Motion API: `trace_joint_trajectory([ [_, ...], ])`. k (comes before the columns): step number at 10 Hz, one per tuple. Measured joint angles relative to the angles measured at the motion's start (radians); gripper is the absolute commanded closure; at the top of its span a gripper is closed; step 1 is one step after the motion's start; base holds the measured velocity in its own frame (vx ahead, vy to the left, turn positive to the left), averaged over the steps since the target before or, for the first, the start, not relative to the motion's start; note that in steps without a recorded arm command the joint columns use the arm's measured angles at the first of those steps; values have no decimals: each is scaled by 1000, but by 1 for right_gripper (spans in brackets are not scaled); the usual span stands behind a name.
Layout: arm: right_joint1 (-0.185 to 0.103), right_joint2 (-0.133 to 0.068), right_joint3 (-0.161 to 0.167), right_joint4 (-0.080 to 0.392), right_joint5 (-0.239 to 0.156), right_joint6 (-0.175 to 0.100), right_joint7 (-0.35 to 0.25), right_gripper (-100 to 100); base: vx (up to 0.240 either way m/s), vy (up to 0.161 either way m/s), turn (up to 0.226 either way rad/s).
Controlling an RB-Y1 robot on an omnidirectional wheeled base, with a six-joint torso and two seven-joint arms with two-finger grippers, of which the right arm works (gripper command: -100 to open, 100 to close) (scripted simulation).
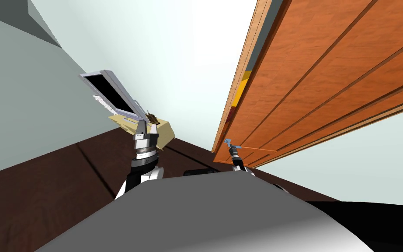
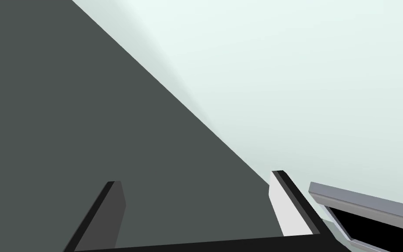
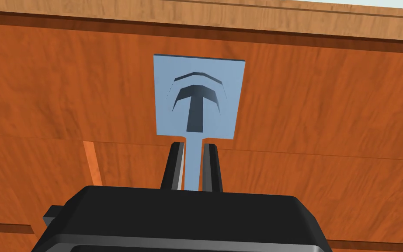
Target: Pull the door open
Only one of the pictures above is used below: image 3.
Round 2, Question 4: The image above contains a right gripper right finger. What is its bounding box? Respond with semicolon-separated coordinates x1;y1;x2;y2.
202;143;224;193

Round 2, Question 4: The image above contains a brown wooden cupboard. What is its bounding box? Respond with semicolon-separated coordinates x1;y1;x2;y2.
0;0;403;252

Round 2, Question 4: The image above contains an orange-brown wooden drawer front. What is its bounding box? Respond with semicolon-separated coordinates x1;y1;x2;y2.
0;13;403;162

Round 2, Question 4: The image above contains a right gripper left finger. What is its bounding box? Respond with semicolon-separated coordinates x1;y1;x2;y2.
160;141;186;191

